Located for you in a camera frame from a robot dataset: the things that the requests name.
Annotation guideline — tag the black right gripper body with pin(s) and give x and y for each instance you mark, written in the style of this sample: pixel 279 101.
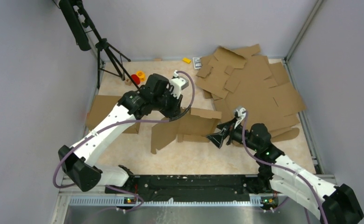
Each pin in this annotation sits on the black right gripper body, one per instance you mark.
pixel 250 145

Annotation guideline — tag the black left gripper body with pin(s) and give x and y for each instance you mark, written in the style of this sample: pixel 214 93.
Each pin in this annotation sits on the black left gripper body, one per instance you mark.
pixel 166 104

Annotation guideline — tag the cardboard box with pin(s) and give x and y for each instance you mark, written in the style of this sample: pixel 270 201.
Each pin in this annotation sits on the cardboard box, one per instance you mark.
pixel 192 127
pixel 101 107

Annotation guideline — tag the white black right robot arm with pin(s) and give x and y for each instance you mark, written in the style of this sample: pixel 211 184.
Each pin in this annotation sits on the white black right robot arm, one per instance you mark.
pixel 308 185

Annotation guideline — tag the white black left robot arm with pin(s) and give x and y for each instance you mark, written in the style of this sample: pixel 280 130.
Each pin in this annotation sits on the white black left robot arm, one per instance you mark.
pixel 78 162

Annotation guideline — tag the playing card box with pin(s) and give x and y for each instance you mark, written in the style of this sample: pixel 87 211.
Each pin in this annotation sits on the playing card box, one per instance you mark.
pixel 197 63

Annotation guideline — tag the folded closed cardboard box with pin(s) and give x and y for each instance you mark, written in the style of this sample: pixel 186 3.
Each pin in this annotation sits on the folded closed cardboard box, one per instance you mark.
pixel 101 107

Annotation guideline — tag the red round toy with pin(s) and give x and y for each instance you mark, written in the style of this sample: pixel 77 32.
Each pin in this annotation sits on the red round toy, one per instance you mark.
pixel 136 79

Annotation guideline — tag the orange round toy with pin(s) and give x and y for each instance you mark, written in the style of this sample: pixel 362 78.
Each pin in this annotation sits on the orange round toy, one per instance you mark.
pixel 141 75

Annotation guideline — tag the small wooden cube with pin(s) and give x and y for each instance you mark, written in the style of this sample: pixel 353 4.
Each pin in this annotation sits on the small wooden cube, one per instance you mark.
pixel 128 82

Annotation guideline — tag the yellow block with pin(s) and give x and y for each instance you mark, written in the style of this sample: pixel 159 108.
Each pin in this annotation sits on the yellow block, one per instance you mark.
pixel 186 60

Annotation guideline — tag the cardboard sheet pile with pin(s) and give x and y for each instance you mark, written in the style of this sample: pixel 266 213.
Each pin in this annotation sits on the cardboard sheet pile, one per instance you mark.
pixel 244 77

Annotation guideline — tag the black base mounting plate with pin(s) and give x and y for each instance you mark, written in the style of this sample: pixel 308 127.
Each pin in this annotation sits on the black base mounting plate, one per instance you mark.
pixel 201 188

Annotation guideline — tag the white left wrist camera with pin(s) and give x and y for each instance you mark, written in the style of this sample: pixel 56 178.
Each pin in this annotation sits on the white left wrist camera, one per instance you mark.
pixel 179 84

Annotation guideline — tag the black camera tripod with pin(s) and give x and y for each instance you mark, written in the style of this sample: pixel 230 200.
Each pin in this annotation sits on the black camera tripod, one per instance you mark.
pixel 81 25

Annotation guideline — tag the aluminium frame rail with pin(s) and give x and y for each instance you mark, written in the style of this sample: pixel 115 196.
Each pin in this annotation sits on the aluminium frame rail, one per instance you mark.
pixel 107 193

